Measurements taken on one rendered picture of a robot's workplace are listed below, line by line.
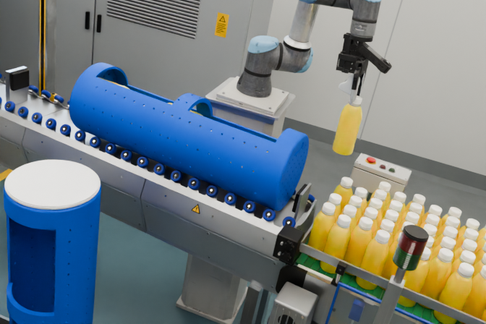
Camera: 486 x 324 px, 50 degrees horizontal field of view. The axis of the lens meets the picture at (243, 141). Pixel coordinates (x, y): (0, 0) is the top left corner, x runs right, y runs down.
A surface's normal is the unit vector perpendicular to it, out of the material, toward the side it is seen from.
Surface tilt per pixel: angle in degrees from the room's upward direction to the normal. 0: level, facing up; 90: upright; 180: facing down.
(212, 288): 90
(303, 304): 0
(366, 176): 90
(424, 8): 90
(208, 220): 70
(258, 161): 64
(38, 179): 0
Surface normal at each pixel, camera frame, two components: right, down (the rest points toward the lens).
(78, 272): 0.77, 0.40
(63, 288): 0.50, 0.46
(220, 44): -0.32, 0.36
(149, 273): 0.17, -0.88
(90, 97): -0.32, -0.09
